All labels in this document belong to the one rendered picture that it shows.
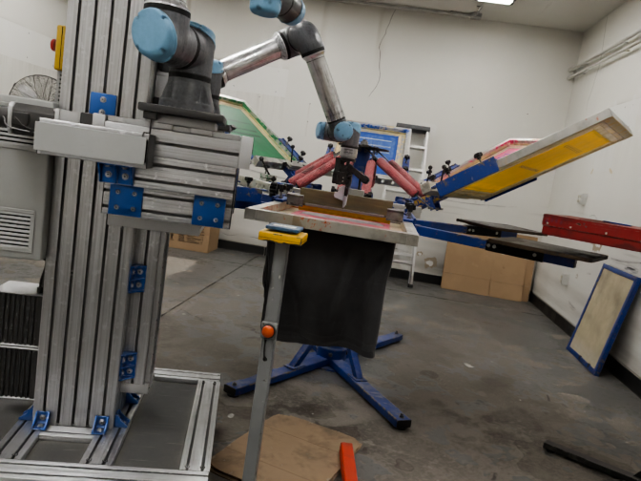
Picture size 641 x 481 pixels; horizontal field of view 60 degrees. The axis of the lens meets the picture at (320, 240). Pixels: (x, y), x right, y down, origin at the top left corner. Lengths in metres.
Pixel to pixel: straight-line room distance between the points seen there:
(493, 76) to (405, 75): 0.96
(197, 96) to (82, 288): 0.71
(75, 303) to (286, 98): 5.12
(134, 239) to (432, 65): 5.25
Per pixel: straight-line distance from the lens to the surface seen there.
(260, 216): 1.88
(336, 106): 2.25
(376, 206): 2.43
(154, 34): 1.50
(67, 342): 1.95
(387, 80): 6.65
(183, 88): 1.60
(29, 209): 1.85
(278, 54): 2.34
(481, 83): 6.72
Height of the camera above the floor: 1.17
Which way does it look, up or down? 8 degrees down
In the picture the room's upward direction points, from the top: 9 degrees clockwise
